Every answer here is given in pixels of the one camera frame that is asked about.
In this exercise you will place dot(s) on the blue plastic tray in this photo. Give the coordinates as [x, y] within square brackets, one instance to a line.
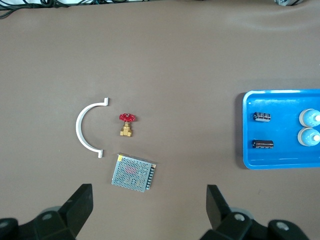
[282, 155]

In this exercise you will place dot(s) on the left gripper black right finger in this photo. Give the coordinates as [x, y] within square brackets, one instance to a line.
[217, 212]

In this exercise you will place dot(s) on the blue dome call bell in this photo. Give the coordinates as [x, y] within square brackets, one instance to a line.
[310, 137]
[311, 117]

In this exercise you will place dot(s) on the metal mesh power supply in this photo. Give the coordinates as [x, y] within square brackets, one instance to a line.
[133, 172]

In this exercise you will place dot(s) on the tall brown electrolytic capacitor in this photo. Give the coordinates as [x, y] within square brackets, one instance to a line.
[262, 144]

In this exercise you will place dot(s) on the brass valve red handwheel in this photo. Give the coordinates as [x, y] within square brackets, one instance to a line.
[127, 125]

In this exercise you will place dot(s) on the white curved pipe clamp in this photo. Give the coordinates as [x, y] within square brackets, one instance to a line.
[79, 125]

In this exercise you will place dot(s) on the short dark electrolytic capacitor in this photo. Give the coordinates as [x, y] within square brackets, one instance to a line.
[262, 116]

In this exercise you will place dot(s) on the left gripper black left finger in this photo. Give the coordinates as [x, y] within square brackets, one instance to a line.
[75, 212]

